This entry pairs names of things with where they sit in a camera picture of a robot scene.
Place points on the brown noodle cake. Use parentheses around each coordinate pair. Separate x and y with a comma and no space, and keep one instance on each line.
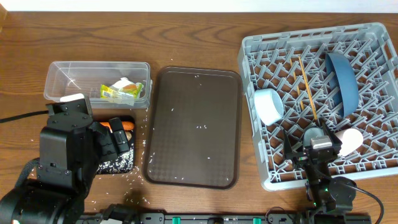
(128,135)

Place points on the dark brown serving tray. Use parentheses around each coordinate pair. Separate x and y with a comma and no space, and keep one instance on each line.
(195,128)

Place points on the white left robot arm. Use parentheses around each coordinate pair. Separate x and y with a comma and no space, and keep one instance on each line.
(53,187)

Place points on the spilled white rice pile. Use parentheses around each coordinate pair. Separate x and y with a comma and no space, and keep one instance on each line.
(123,164)

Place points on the orange carrot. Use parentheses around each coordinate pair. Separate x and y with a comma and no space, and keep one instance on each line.
(127,125)

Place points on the white tissue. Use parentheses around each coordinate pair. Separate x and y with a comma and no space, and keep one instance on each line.
(123,83)

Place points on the clear plastic bin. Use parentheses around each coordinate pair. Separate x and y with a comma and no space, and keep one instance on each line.
(71,77)

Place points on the light blue plastic cup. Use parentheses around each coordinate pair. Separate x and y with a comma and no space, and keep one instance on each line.
(310,133)

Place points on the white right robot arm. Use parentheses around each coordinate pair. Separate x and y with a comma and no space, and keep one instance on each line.
(332,197)

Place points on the dark blue plate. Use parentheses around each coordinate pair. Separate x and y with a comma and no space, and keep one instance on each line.
(344,79)

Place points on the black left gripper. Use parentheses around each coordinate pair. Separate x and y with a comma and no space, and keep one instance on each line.
(118,145)

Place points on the yellow foil snack wrapper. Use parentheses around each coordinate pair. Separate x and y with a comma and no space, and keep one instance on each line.
(130,91)

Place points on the light blue rice bowl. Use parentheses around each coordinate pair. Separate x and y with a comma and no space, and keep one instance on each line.
(269,106)

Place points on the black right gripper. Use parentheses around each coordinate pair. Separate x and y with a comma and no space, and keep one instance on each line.
(338,143)

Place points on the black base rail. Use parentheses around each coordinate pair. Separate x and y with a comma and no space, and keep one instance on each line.
(117,213)

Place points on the grey dishwasher rack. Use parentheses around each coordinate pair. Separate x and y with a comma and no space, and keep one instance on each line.
(270,61)

